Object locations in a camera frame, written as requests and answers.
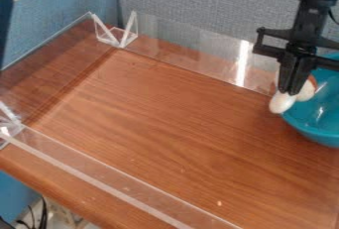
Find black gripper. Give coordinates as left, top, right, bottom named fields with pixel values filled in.
left=253, top=27, right=339, bottom=95

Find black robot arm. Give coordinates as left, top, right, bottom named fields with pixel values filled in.
left=253, top=0, right=339, bottom=95

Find blue plastic bowl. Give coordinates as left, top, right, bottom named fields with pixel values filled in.
left=279, top=53, right=339, bottom=149

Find clear acrylic back barrier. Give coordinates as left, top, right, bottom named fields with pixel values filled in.
left=125, top=12, right=277, bottom=95

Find clear acrylic barrier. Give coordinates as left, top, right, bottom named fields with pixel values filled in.
left=125, top=12, right=277, bottom=95
left=0, top=13, right=115, bottom=124
left=0, top=120, right=243, bottom=229

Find clear acrylic front barrier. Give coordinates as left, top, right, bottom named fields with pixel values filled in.
left=0, top=120, right=243, bottom=229

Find clear acrylic left barrier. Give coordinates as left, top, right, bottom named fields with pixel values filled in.
left=0, top=13, right=115, bottom=124

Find clear acrylic corner bracket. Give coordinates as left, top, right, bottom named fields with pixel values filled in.
left=89, top=11, right=139, bottom=49

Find black cables under table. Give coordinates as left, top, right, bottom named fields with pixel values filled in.
left=0, top=196, right=51, bottom=229

